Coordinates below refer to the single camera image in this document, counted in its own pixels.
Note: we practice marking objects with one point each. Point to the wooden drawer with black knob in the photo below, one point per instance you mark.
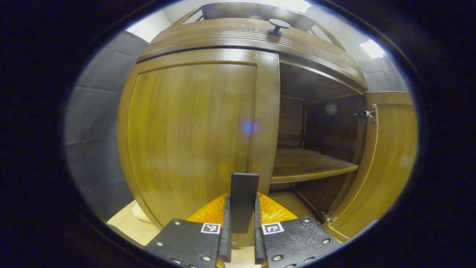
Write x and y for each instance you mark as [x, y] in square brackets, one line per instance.
[223, 33]

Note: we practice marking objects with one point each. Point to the small ceiling light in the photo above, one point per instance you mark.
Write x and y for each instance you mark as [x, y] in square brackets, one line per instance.
[372, 48]

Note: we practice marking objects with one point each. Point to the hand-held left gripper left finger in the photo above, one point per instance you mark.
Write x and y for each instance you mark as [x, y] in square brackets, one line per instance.
[225, 238]

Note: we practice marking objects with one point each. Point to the wooden double-door shoe cabinet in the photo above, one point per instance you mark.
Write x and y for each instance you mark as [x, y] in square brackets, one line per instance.
[327, 126]

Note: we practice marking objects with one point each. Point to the wooden cabinet door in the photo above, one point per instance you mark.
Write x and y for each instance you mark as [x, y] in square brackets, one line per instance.
[186, 130]
[390, 156]

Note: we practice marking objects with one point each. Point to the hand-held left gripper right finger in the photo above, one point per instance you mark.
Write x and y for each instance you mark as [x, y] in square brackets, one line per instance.
[259, 242]

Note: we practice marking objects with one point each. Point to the wooden inner shelf board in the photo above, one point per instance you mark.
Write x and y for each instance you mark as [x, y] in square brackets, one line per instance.
[305, 163]

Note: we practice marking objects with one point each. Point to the metal door hinge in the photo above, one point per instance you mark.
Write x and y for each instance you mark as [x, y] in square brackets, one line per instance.
[367, 114]
[328, 217]

